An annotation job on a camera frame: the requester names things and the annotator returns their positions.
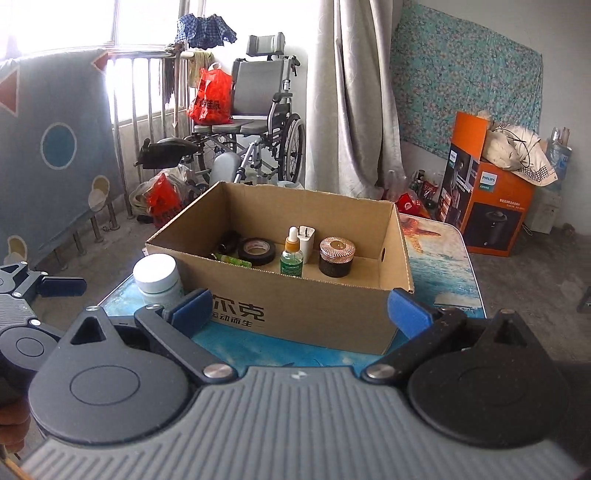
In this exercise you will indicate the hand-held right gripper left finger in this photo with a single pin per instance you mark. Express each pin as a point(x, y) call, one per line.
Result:
point(194, 308)

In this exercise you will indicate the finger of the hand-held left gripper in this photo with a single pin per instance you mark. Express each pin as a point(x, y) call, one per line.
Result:
point(62, 287)

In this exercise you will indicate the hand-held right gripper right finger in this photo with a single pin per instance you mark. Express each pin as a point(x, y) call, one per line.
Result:
point(408, 312)

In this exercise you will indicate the white plastic bottle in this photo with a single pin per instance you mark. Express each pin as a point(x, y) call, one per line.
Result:
point(154, 272)

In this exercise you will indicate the green lip balm tube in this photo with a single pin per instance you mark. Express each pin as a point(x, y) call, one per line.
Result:
point(235, 262)

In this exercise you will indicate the black cylindrical tube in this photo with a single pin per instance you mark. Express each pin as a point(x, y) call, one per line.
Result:
point(229, 242)

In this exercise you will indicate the black tape roll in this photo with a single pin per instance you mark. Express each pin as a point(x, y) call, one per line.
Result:
point(265, 254)

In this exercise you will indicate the black jar with gold lid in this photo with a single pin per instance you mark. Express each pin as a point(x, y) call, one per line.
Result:
point(337, 256)

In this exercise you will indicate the brown cardboard box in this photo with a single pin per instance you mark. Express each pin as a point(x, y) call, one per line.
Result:
point(300, 314)

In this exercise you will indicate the green dropper bottle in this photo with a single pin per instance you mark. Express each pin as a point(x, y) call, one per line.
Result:
point(291, 263)

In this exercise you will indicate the white charger plug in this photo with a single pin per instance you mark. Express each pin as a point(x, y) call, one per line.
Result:
point(308, 240)

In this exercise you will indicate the person's left hand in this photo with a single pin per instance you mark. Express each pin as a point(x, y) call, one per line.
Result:
point(14, 422)

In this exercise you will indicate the red packet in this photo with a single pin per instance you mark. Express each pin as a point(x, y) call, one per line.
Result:
point(407, 202)

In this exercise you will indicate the small red plastic bag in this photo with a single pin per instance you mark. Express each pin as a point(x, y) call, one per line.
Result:
point(162, 198)

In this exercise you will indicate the orange appliance carton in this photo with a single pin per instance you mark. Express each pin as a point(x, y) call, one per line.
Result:
point(498, 217)

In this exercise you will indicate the grey printed blanket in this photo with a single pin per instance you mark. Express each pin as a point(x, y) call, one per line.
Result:
point(51, 152)

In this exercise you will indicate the black padded seat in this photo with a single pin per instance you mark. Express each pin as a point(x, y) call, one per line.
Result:
point(164, 152)

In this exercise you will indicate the white water dispenser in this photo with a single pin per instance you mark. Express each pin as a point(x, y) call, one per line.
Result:
point(542, 210)

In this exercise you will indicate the metal window railing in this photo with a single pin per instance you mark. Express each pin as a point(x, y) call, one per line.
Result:
point(138, 115)

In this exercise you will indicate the beige sun hat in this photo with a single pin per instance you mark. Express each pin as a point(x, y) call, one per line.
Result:
point(512, 152)

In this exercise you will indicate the large clear water bottle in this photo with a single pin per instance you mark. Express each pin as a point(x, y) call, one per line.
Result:
point(559, 157)

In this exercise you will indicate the grey curtain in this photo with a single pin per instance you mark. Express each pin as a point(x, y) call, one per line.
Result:
point(355, 92)

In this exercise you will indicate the grey wheelchair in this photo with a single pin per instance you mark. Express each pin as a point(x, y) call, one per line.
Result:
point(254, 87)

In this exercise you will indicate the yellow hanging towel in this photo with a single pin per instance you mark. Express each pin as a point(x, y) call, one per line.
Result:
point(198, 67)

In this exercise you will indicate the blue checked hanging clothes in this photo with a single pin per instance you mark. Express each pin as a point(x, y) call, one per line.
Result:
point(205, 30)

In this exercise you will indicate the teal floral wall cloth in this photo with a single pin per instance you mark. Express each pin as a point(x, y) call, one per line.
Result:
point(461, 69)

